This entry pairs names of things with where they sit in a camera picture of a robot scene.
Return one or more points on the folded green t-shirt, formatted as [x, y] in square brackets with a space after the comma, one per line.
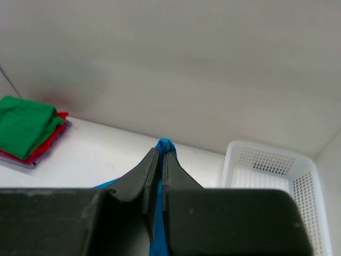
[25, 125]

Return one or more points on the blue t-shirt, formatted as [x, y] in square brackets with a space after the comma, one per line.
[160, 213]

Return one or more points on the white plastic mesh basket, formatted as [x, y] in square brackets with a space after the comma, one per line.
[253, 165]

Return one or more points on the folded red t-shirt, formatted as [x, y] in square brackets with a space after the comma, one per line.
[50, 138]

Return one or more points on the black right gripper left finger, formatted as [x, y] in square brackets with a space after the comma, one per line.
[87, 221]

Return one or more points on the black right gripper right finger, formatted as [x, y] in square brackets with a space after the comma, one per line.
[202, 221]

